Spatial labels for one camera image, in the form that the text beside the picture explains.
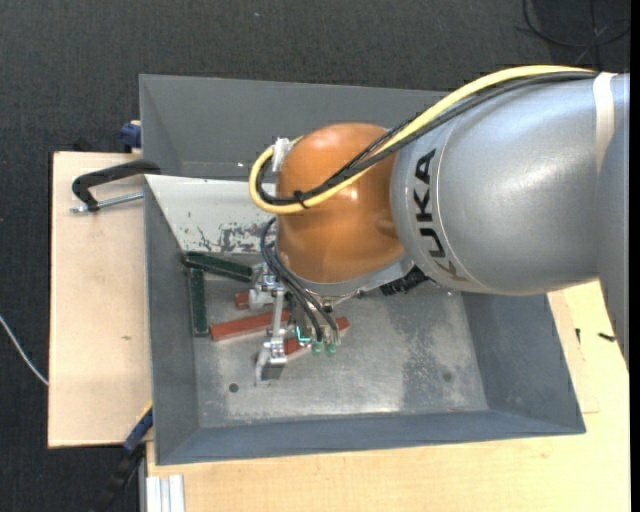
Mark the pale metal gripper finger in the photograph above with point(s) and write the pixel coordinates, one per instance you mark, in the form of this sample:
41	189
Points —
274	352
265	289

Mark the dark green flat block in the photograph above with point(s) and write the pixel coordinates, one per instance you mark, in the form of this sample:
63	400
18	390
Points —
218	266
199	302

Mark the black cylinder on white bracket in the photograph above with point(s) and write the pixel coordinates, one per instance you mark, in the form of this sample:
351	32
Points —
400	285

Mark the grey metal bin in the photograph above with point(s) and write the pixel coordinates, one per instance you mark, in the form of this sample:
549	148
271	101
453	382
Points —
400	360

